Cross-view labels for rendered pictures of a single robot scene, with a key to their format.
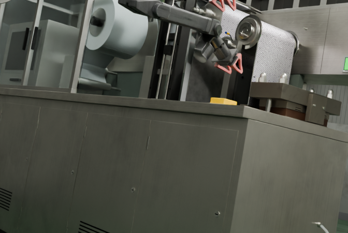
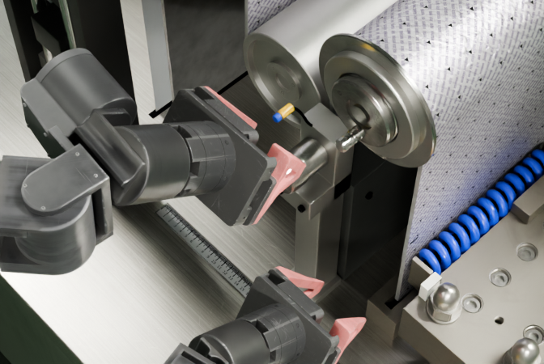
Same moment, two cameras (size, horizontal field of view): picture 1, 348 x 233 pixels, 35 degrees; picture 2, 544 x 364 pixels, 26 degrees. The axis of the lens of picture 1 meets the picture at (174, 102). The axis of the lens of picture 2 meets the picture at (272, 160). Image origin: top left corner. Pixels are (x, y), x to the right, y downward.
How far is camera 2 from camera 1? 2.16 m
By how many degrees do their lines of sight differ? 60
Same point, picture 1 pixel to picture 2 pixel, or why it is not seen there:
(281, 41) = (529, 57)
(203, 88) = (227, 25)
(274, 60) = (493, 131)
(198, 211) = not seen: outside the picture
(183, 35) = (97, 35)
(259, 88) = (432, 349)
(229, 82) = (320, 240)
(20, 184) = not seen: outside the picture
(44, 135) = not seen: outside the picture
